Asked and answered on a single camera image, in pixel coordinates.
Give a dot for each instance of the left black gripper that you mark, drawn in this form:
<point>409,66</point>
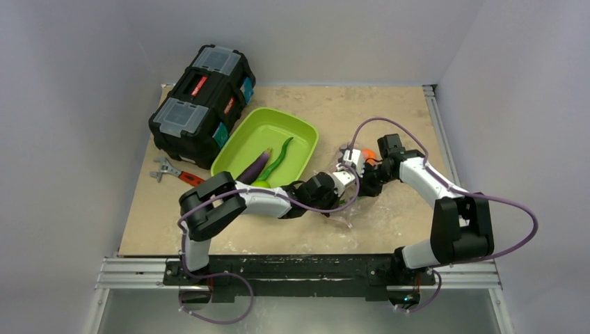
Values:
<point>335,200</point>

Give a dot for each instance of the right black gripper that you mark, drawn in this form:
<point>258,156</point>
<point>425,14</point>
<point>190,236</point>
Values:
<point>369,175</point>

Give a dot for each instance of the clear zip top bag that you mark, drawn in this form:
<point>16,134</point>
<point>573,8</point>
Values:
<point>352,213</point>

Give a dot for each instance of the green fake chili pepper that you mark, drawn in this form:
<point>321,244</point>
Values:
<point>276,163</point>

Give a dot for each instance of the green fake apple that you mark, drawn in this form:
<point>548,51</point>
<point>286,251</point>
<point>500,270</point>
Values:
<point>261,183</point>

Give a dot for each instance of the purple fake eggplant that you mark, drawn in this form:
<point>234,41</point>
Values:
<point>255,169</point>

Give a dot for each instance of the lime green plastic tray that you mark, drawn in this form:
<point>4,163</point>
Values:
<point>265,128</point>

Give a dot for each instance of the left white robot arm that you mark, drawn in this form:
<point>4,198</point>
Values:
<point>207,209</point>

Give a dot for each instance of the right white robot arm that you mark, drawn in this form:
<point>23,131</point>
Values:
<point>461,227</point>

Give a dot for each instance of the black plastic toolbox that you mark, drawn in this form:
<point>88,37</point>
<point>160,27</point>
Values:
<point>197,116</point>

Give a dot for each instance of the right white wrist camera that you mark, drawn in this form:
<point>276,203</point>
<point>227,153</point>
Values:
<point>355,159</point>

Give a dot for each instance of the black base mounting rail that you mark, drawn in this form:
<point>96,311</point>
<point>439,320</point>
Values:
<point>373,277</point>

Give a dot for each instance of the red handled adjustable wrench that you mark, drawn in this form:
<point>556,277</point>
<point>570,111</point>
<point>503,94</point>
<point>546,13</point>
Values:
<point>166,168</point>

